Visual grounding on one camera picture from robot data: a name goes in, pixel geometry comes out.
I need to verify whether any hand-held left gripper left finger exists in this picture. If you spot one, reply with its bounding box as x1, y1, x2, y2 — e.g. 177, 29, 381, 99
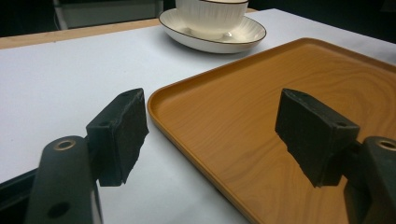
25, 88, 149, 224

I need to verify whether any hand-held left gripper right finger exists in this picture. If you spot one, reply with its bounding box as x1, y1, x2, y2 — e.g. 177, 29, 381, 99
275, 88, 396, 224

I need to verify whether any white saucer with dark rim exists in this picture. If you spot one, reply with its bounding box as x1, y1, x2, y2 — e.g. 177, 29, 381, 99
158, 7, 267, 54

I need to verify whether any white ribbed cup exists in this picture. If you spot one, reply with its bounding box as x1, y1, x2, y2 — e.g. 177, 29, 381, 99
175, 0, 249, 41

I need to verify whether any brown wooden tray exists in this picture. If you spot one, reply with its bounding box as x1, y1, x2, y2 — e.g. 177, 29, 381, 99
147, 37, 396, 224

